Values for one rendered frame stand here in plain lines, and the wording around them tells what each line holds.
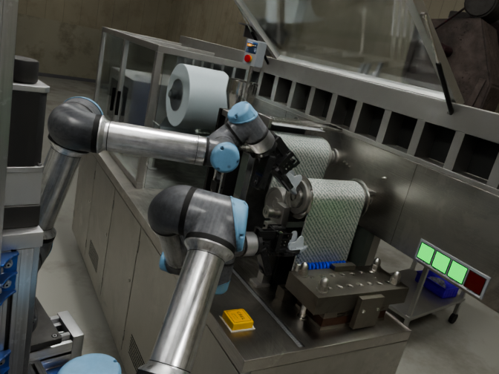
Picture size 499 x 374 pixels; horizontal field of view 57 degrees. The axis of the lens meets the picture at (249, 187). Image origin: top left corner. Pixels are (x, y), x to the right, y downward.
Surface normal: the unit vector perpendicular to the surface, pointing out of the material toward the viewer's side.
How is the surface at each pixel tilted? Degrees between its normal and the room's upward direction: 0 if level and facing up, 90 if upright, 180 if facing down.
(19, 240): 90
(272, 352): 0
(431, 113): 90
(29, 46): 90
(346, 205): 90
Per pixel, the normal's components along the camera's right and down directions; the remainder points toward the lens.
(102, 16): 0.64, 0.36
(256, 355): 0.21, -0.93
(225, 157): 0.15, 0.32
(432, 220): -0.85, -0.04
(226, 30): -0.73, 0.04
